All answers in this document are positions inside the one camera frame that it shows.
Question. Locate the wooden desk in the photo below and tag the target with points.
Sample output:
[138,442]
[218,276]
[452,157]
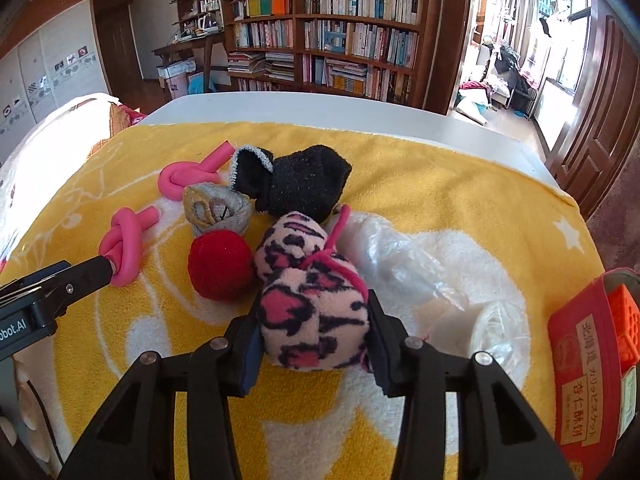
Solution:
[187,47]

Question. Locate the yellow green carton box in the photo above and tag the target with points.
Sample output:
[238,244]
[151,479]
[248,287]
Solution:
[630,400]

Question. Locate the clear plastic bag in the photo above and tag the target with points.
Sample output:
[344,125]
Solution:
[400,255]

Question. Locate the orange embossed toy cube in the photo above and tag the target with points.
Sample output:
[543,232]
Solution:
[626,325]

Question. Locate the red tin container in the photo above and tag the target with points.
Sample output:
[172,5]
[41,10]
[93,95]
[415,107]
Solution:
[582,350]

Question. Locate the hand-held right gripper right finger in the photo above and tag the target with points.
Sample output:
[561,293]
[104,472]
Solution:
[385,360]

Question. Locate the black fuzzy sock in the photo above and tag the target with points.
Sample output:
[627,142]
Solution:
[305,180]

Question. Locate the white sliding wardrobe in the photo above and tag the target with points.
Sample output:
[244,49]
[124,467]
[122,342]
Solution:
[50,80]

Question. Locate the light patterned bed quilt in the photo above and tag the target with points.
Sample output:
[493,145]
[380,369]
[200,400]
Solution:
[55,140]

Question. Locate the panelled wooden door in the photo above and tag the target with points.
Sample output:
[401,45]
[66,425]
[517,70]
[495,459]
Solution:
[600,125]

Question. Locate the rolled grey sock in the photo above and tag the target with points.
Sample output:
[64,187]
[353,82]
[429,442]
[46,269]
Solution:
[215,207]

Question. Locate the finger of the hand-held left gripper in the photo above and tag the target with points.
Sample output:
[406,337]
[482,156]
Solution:
[85,275]
[40,275]

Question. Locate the red yarn ball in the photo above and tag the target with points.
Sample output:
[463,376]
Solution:
[220,267]

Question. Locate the pink and white bin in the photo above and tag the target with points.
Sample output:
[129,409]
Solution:
[176,80]

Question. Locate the clothes rack with clothes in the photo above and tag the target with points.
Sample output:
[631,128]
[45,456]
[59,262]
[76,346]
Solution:
[510,65]

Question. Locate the pink knotted foam tube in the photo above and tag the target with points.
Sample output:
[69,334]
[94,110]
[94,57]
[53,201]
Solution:
[127,245]
[187,177]

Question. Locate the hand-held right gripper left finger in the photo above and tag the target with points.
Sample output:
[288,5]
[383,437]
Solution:
[247,355]

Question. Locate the wooden bookshelf with books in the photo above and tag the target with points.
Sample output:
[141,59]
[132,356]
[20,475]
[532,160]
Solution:
[350,35]

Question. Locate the small wooden shelf unit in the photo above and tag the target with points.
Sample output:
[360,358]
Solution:
[197,10]

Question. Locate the blue bag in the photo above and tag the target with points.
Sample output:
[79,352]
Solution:
[197,82]

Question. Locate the pink leopard plush slipper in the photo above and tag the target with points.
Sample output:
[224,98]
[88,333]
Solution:
[310,310]

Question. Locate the yellow and white blanket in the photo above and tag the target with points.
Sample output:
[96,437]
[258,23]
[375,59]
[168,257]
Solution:
[450,195]

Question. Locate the dark brown door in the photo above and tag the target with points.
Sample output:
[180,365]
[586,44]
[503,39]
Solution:
[117,35]

